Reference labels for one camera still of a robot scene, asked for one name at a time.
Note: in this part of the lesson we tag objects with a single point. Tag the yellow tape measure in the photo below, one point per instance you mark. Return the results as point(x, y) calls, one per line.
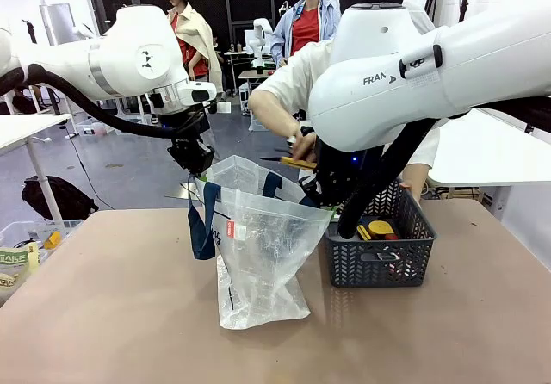
point(381, 227)

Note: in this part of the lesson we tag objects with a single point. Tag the person's right forearm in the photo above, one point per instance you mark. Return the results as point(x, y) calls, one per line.
point(267, 108)

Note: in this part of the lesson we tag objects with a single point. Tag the person's left forearm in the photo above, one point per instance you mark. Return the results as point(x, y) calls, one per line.
point(416, 172)

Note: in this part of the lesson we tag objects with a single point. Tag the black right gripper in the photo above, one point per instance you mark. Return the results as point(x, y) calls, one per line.
point(340, 173)

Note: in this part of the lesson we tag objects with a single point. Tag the mannequin in beige coat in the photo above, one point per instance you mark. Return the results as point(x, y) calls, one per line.
point(189, 26)

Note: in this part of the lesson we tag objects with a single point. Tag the person's right hand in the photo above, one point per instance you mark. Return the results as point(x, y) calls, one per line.
point(303, 145)

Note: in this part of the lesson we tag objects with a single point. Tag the black tripod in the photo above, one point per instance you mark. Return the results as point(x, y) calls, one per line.
point(464, 7)

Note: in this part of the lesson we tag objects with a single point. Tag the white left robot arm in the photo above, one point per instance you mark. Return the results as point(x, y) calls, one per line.
point(125, 65)

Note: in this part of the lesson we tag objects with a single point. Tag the dark grey plastic basket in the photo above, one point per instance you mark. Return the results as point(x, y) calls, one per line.
point(379, 268)

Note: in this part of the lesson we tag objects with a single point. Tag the small yellow object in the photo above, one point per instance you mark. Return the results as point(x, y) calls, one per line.
point(52, 240)

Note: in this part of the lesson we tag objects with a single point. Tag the person's left hand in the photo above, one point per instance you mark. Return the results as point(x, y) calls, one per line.
point(412, 190)

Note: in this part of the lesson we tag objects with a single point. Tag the white table with white legs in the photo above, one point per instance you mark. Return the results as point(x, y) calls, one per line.
point(26, 130)

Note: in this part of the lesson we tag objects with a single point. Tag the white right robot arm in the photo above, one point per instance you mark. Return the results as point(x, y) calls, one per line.
point(387, 82)

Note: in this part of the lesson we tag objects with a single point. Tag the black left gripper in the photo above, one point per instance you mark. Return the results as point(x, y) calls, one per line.
point(191, 153)

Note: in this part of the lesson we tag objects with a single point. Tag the grey background work table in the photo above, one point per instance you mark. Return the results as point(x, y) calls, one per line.
point(254, 75)

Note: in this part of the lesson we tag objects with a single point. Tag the yellow black hand tool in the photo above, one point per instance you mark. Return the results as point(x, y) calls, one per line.
point(363, 232)

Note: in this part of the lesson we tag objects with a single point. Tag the white standing board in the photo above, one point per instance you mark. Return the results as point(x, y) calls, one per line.
point(58, 22)

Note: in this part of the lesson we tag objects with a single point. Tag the person body white shirt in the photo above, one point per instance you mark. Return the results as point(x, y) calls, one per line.
point(297, 74)

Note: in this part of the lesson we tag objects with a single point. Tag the green labelled paper packet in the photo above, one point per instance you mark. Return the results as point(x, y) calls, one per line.
point(15, 268)

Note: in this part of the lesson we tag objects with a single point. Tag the clear plastic storage bin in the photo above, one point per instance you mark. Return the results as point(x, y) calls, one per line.
point(26, 231)

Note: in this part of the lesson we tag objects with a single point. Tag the person in blue shirt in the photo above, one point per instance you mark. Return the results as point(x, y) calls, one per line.
point(297, 26)

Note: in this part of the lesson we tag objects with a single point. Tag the small white background robot arm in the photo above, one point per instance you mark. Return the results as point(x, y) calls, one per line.
point(260, 39)

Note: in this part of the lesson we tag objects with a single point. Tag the black backpack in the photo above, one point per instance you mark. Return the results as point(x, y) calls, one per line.
point(56, 196)

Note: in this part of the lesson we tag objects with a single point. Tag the large white table top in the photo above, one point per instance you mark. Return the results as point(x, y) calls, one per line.
point(486, 156)

